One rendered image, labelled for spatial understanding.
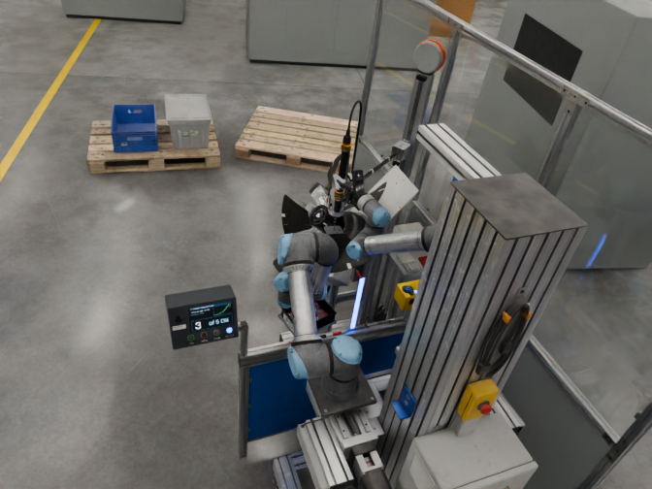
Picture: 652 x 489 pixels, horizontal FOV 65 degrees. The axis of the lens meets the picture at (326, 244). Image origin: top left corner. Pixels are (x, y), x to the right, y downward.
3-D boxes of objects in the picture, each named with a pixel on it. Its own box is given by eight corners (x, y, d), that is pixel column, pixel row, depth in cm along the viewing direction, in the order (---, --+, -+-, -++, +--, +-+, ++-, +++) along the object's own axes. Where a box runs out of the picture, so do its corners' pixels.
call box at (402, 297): (420, 293, 256) (425, 277, 250) (431, 307, 249) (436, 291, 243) (392, 299, 251) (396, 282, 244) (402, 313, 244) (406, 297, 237)
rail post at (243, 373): (244, 450, 285) (246, 360, 236) (246, 457, 282) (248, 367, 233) (238, 452, 284) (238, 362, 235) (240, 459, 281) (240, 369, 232)
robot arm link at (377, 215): (374, 231, 214) (377, 214, 208) (360, 216, 221) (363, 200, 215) (390, 227, 217) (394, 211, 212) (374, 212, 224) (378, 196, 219)
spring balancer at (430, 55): (414, 66, 269) (408, 69, 264) (422, 34, 259) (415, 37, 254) (442, 75, 262) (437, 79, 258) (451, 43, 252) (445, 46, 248)
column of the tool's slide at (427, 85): (367, 310, 379) (421, 68, 267) (376, 316, 376) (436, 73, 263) (363, 315, 375) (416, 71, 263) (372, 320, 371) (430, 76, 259)
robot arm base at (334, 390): (365, 395, 198) (369, 379, 192) (328, 405, 193) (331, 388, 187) (350, 364, 208) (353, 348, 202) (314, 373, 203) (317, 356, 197)
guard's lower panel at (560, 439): (343, 235, 439) (359, 138, 383) (538, 550, 255) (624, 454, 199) (341, 235, 438) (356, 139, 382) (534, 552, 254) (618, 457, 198)
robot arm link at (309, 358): (336, 375, 182) (316, 227, 195) (294, 380, 178) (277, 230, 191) (328, 375, 193) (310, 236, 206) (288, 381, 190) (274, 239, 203)
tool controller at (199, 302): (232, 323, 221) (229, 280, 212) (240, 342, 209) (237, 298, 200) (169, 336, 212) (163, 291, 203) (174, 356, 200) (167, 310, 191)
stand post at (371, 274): (352, 346, 351) (382, 208, 279) (358, 357, 344) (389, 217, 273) (346, 347, 349) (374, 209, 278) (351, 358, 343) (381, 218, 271)
